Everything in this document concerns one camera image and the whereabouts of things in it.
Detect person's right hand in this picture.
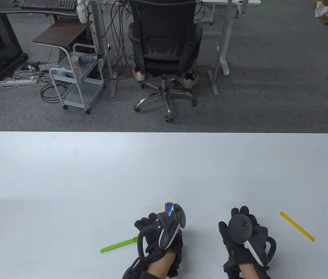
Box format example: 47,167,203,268
218,206,270,279

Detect person's left hand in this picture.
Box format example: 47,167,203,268
134,213,183,278

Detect black white hand controller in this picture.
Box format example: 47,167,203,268
228,214,277,266
138,203,187,262

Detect green measuring spoon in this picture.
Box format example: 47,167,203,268
100,237,139,253

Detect tiny yellow measuring spoon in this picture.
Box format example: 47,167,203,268
280,212,315,242

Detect person's left forearm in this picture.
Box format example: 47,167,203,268
146,251,177,279

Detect person's right forearm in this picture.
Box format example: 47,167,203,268
238,262,261,279

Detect grey metal trolley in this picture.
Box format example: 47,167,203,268
49,43,106,115

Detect blue grey handheld device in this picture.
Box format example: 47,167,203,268
79,53,105,64

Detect white desk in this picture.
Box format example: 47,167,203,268
90,0,262,98

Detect white power strip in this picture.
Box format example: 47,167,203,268
0,79,38,88

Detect black mesh office chair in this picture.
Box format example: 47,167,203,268
128,0,203,123

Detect brown side table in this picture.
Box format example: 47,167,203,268
33,20,94,63

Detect white drawer unit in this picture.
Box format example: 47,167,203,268
196,3,214,26

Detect white plastic bottle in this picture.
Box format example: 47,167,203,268
76,0,89,24

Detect black desk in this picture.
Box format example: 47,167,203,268
0,0,94,18

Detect black computer keyboard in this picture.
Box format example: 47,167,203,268
21,0,78,11

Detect black wrist camera strap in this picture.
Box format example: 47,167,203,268
224,258,242,279
122,257,150,279

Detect black cable coil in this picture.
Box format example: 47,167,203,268
40,76,65,104

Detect hanging black cables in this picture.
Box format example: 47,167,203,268
103,0,136,79

